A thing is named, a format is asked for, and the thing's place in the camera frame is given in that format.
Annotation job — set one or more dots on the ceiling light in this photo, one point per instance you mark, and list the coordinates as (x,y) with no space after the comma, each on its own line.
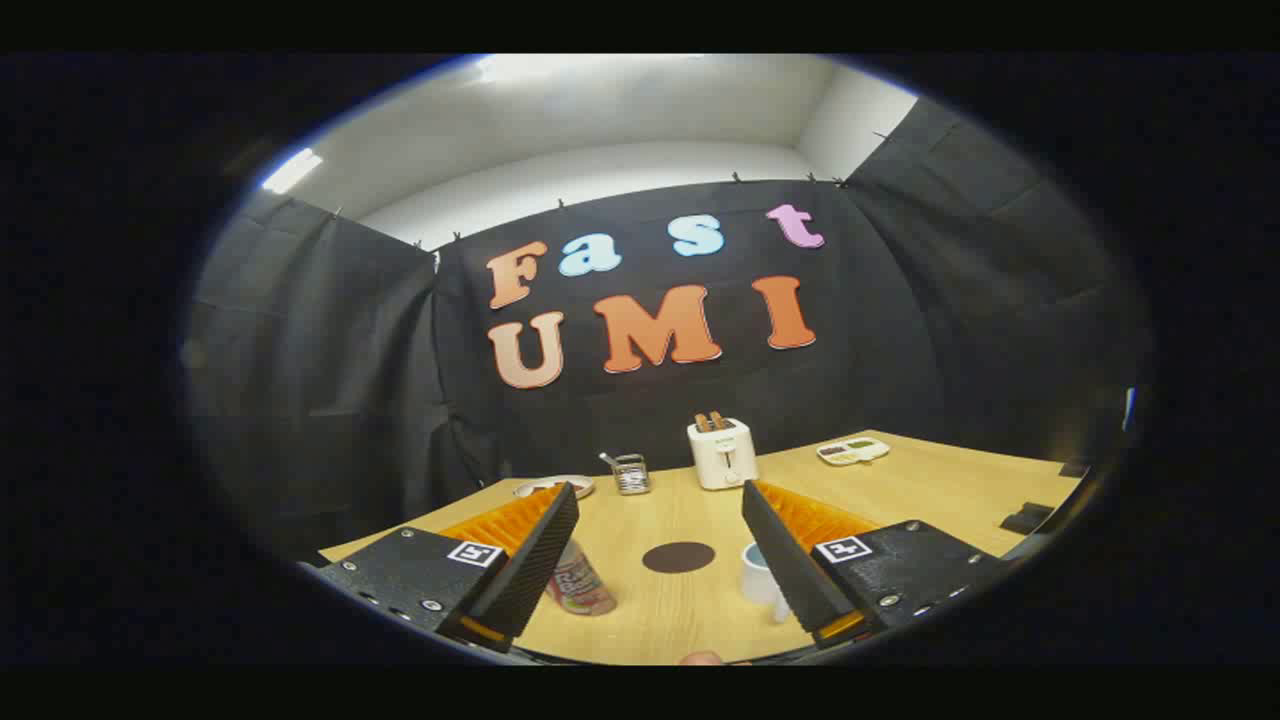
(292,170)

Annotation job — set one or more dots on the white round plate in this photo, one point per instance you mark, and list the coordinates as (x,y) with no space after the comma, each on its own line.
(555,487)

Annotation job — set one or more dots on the white toaster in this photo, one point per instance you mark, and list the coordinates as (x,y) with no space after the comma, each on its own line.
(722,458)

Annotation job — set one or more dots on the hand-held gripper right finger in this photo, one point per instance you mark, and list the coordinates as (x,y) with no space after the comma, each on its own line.
(790,570)

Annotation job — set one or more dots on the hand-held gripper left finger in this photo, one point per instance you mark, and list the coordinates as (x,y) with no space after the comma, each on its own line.
(535,565)

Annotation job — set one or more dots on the black table clamp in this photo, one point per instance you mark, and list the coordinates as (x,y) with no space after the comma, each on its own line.
(1075,468)
(1027,518)

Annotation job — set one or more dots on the dark brown round coaster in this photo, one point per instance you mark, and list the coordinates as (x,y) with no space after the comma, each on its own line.
(678,557)

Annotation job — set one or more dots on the wooden table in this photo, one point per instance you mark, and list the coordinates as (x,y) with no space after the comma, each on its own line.
(660,515)

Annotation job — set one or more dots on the black backdrop cloth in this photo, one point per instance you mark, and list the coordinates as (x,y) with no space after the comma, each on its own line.
(900,330)

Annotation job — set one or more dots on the metal mesh utensil holder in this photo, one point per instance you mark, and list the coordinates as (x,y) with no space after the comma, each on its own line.
(632,476)

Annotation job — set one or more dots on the silver juice bottle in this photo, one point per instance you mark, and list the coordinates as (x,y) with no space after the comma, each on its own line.
(582,588)

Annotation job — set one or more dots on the white cup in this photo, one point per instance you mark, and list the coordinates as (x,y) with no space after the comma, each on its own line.
(757,575)

